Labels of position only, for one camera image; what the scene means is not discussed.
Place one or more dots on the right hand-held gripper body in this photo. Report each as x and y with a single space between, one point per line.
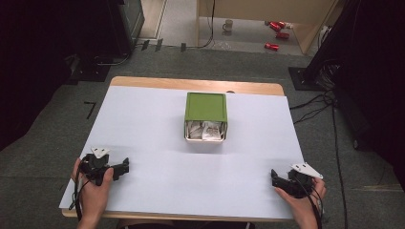
299 185

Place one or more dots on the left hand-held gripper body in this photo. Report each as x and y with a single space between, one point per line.
95 164

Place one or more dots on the white printed sachet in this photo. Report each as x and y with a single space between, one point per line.
212 131
195 130

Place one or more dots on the white box with green lid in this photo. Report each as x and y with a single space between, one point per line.
206 106

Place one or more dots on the person's right hand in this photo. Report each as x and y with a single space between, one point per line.
302 208

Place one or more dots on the person's left hand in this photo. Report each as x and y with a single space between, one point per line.
94 198

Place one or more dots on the white paper sheet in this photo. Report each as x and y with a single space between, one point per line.
143 127

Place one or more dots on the person's lap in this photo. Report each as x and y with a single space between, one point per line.
191 226

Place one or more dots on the black stand base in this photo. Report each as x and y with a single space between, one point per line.
90 71

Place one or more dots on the wooden table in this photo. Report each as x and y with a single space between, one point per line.
191 83

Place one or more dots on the black curtain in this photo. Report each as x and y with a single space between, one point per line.
38 63
375 79

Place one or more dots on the black tape strip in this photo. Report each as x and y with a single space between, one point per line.
183 47
145 45
159 45

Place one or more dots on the red can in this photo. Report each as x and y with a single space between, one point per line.
282 35
271 46
276 25

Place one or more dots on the dark monitor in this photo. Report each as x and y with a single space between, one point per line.
127 25

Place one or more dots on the grey mug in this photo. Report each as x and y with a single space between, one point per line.
227 25

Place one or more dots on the wooden shelf unit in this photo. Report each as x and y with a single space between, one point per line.
254 8

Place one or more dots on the black stand with base plate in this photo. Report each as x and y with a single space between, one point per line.
307 78

